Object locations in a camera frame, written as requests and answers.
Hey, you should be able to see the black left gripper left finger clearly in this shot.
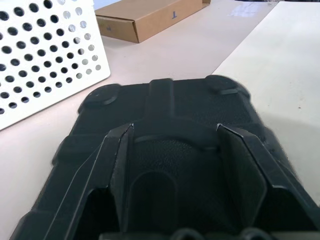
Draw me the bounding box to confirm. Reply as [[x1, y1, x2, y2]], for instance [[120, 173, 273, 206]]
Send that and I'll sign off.
[[41, 122, 135, 240]]

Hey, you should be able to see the black plastic tool case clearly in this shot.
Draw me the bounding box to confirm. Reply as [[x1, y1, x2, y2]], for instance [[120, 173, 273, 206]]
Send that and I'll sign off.
[[9, 74, 320, 240]]

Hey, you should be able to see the white perforated basket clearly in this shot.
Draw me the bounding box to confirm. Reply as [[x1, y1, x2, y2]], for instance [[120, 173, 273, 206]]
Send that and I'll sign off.
[[0, 0, 112, 132]]

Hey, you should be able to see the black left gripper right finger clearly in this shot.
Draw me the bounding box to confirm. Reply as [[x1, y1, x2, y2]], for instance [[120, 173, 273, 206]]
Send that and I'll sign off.
[[215, 123, 320, 232]]

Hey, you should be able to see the flat brown cardboard box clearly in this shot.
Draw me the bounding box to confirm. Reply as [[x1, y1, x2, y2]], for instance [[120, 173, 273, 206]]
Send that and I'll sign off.
[[94, 0, 212, 44]]

